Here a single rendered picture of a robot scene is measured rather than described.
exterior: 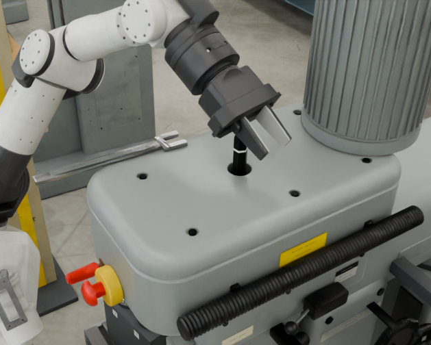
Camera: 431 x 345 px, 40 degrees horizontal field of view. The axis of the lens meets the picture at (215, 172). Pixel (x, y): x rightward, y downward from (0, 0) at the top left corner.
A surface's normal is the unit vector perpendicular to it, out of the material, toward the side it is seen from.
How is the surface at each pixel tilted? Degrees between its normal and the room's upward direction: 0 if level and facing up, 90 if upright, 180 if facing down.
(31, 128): 93
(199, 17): 72
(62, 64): 84
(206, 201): 0
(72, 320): 0
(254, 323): 90
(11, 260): 57
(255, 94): 30
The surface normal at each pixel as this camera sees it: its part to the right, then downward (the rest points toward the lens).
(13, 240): 0.48, -0.70
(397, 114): 0.32, 0.57
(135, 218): 0.02, -0.80
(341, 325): 0.54, 0.51
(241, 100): 0.38, -0.48
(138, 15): -0.62, 0.31
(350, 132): -0.36, 0.55
